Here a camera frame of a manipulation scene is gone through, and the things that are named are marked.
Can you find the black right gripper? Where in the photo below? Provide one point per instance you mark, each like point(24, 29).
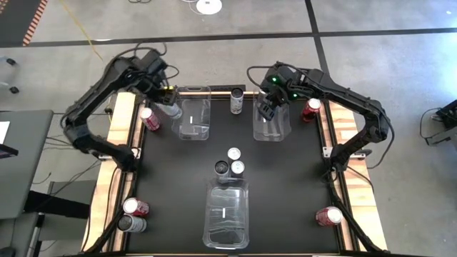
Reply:
point(274, 98)

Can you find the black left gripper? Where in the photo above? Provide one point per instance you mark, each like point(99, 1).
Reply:
point(166, 94)

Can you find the clear plastic bin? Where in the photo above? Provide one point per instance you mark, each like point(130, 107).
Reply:
point(273, 130)
point(225, 214)
point(193, 125)

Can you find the red soda can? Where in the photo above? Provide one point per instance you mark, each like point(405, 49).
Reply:
point(150, 119)
point(135, 207)
point(328, 216)
point(310, 109)

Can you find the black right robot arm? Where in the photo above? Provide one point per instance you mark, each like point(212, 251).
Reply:
point(342, 93)

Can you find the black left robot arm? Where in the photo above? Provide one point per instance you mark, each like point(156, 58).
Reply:
point(93, 97)

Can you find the black power strip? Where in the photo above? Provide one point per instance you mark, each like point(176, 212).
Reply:
point(219, 87)

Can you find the white round floor disc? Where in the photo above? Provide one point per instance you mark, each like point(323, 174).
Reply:
point(209, 6)

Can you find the black table mat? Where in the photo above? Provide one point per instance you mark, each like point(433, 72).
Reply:
point(285, 221)

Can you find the black caster wheel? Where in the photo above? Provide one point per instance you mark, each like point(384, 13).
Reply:
point(11, 61)
point(14, 90)

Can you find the black desk base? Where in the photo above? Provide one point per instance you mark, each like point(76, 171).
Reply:
point(53, 205)

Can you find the grey desk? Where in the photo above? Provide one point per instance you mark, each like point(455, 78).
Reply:
point(25, 171)

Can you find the white paper sheet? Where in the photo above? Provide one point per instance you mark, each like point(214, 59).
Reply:
point(3, 132)

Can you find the black orange striped floor mat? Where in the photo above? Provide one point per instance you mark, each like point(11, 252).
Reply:
point(14, 21)

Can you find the black equipment stand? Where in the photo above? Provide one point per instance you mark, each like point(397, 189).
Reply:
point(446, 114)

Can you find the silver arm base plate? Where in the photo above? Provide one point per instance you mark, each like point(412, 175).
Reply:
point(136, 152)
point(327, 152)

